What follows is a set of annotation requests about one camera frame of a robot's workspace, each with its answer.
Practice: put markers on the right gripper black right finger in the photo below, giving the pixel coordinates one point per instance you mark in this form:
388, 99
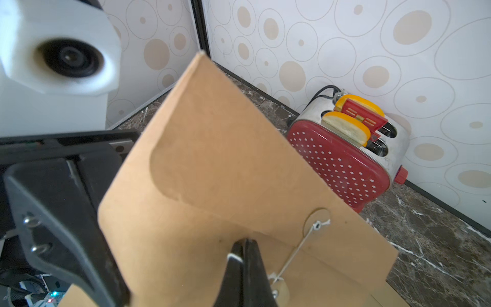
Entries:
257, 290

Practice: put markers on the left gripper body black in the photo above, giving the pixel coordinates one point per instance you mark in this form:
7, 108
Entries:
93, 160

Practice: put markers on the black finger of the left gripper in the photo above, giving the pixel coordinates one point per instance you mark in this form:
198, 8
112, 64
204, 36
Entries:
58, 229

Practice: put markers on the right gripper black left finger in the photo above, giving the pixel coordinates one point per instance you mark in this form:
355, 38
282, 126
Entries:
231, 291

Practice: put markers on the brown file envelope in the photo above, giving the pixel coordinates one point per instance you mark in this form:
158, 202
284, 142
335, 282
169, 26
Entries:
210, 170

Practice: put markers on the red toaster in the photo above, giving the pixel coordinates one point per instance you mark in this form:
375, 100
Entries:
358, 175

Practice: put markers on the yellow toast front slot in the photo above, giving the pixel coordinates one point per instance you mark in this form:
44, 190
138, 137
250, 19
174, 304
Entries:
348, 126

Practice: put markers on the yellow toast slot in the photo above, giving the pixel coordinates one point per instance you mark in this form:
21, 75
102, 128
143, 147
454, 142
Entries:
348, 126
362, 110

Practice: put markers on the yellow toast rear slot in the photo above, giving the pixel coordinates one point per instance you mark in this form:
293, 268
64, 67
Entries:
362, 110

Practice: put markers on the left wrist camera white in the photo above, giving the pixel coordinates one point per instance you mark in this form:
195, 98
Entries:
60, 60

